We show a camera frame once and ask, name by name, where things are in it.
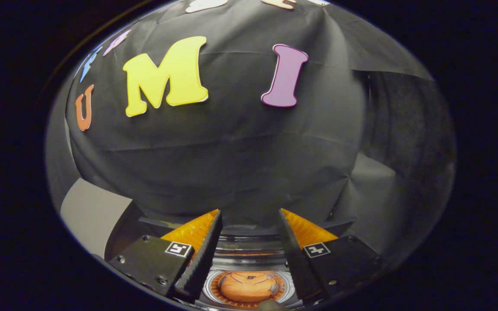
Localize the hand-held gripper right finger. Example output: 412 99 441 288
278 208 383 305

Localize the dark grey washing machine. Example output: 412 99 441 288
139 212 358 309

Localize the black backdrop cloth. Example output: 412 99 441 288
45 0 457 260

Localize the orange yellow shirt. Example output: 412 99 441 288
219 271 279 302

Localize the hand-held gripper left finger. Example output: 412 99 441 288
109 209 223 303

